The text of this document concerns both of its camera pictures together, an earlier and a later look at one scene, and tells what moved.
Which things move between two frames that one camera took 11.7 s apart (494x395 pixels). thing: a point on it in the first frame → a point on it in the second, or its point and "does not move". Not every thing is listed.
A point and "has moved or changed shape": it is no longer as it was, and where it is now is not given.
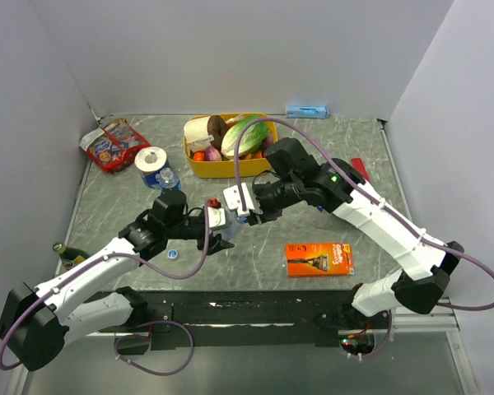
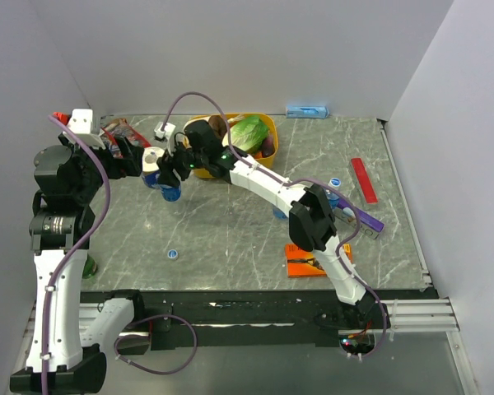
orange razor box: x=319 y=259 does not move
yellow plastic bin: x=249 y=167 does not move
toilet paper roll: x=150 y=160 does not move
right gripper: x=263 y=214 → x=169 y=163
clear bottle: x=231 y=230 has moved or changed shape
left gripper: x=217 y=243 → x=130 y=163
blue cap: x=172 y=254 does not move
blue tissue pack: x=306 y=112 does not move
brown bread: x=216 y=127 does not move
